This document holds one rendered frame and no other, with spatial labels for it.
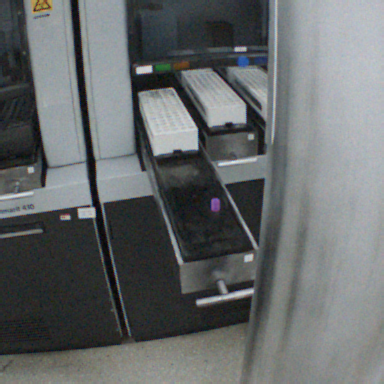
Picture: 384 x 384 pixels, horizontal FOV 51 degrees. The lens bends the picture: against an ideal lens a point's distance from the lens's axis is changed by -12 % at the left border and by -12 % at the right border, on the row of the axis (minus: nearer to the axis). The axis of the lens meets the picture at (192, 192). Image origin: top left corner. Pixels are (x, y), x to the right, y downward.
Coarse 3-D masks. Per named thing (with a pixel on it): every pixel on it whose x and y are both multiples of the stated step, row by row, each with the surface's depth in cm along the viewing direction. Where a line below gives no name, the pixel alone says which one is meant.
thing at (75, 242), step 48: (48, 0) 89; (48, 48) 95; (48, 96) 102; (48, 144) 109; (48, 192) 106; (96, 192) 154; (0, 240) 110; (48, 240) 114; (96, 240) 118; (0, 288) 119; (48, 288) 123; (96, 288) 127; (0, 336) 131; (48, 336) 134; (96, 336) 139
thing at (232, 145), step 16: (176, 80) 143; (192, 112) 122; (208, 128) 110; (224, 128) 110; (240, 128) 110; (208, 144) 110; (224, 144) 111; (240, 144) 112; (256, 144) 113; (240, 160) 110; (256, 160) 110
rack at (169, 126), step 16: (144, 96) 119; (160, 96) 118; (176, 96) 117; (144, 112) 110; (160, 112) 109; (176, 112) 108; (160, 128) 100; (176, 128) 100; (192, 128) 100; (160, 144) 99; (176, 144) 100; (192, 144) 101
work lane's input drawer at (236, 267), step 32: (160, 160) 99; (192, 160) 100; (160, 192) 89; (192, 192) 89; (224, 192) 86; (192, 224) 81; (224, 224) 80; (192, 256) 72; (224, 256) 73; (256, 256) 74; (192, 288) 75; (224, 288) 74
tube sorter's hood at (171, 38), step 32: (128, 0) 92; (160, 0) 95; (192, 0) 96; (224, 0) 98; (256, 0) 99; (160, 32) 99; (192, 32) 101; (224, 32) 103; (256, 32) 104; (160, 64) 103; (192, 64) 104; (224, 64) 106; (256, 64) 108
